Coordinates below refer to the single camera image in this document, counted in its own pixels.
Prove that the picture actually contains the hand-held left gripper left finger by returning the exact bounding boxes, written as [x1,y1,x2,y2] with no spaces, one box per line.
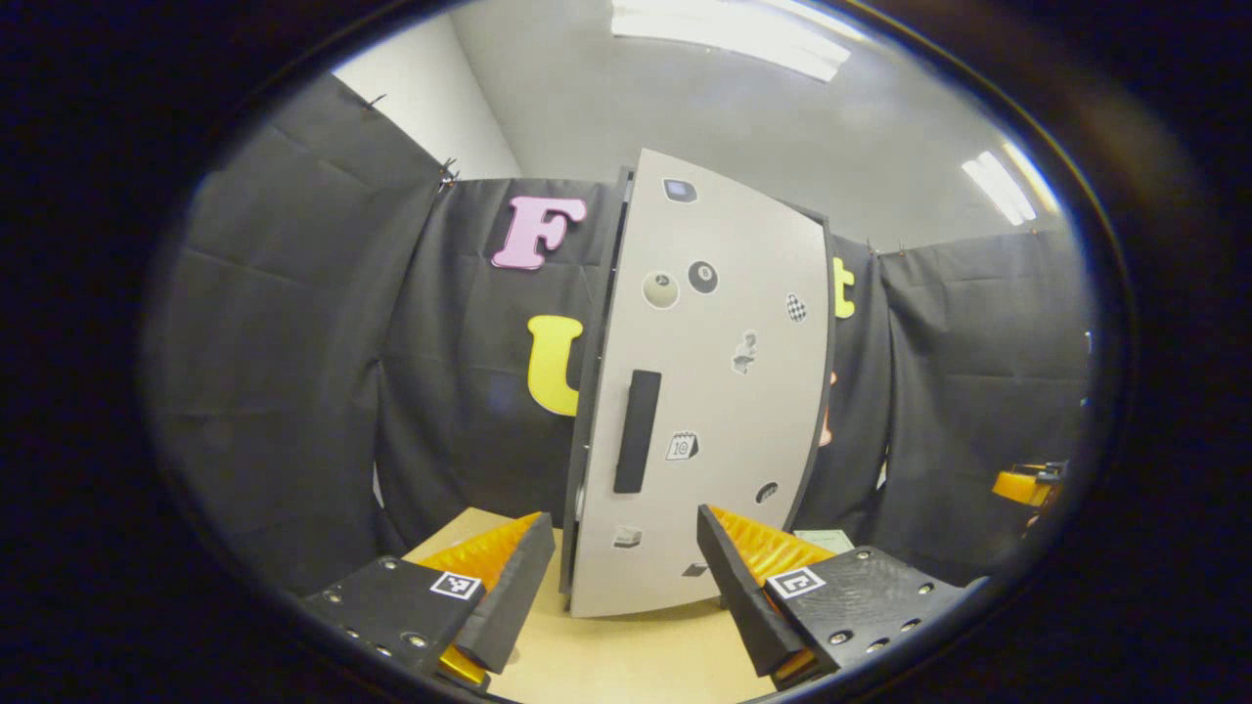
[301,510,557,693]

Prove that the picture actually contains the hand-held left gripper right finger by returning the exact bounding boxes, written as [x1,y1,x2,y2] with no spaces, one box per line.
[696,504,969,690]

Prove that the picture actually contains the grey cabinet door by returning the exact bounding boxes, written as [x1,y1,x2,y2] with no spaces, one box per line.
[567,149,834,619]

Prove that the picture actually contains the black cabinet door handle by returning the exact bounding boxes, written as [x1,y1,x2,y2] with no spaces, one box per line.
[613,370,662,495]

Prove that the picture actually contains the ceiling light panel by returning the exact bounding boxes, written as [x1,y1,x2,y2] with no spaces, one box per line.
[611,0,872,84]
[961,142,1062,228]

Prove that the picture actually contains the black backdrop cloth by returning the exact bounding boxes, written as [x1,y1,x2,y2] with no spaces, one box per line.
[142,73,1096,597]

